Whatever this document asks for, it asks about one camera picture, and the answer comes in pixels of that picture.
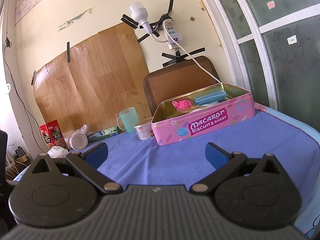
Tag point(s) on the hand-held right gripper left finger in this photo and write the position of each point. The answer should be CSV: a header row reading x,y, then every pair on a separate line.
x,y
96,155

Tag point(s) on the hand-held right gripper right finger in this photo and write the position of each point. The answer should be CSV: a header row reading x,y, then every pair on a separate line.
x,y
216,155

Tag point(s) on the pink biscuit tin box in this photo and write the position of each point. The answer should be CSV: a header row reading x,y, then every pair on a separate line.
x,y
207,127

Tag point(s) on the light blue plastic case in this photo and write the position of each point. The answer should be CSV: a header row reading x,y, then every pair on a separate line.
x,y
210,97

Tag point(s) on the pink fluffy plush toy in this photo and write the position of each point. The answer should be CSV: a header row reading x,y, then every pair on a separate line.
x,y
182,105

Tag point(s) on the green toothpaste box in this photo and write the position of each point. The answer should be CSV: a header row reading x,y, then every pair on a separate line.
x,y
102,134

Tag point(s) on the round container in plastic bag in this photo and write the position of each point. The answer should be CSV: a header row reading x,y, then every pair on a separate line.
x,y
78,140

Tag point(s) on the red snack box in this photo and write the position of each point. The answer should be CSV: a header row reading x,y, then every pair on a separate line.
x,y
46,140
58,133

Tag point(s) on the clear plastic packet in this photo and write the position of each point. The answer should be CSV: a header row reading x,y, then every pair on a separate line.
x,y
202,108

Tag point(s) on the mint green plastic mug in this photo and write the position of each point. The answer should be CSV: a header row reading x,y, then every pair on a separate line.
x,y
131,120

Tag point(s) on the white round paper tub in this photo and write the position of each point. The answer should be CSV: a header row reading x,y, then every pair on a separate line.
x,y
143,131

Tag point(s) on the wood grain vinyl sheet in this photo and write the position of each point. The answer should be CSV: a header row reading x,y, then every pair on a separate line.
x,y
95,85

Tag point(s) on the black chair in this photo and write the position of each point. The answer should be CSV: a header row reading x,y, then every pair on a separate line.
x,y
3,180

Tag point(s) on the black tape strip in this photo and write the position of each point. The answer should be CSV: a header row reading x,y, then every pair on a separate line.
x,y
196,51
171,6
147,37
130,21
172,62
68,52

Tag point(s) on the white framed glass door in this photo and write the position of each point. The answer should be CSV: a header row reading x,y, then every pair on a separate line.
x,y
270,42

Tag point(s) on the white light bulb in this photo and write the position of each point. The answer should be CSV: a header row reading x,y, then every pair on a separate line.
x,y
138,13

